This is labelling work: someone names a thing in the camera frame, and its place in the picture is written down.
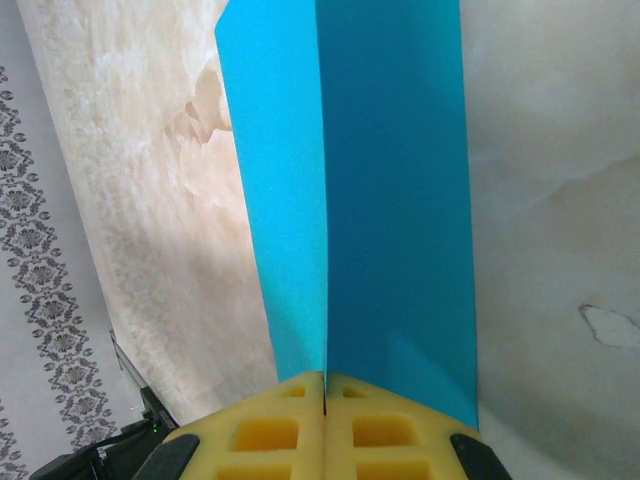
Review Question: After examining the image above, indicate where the blue square paper sheet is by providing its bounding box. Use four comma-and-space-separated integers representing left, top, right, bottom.
213, 0, 482, 432

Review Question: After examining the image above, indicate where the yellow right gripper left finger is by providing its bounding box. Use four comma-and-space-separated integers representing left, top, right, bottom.
136, 371, 327, 480

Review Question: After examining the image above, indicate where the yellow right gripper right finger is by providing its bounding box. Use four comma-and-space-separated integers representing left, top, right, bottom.
323, 371, 515, 480

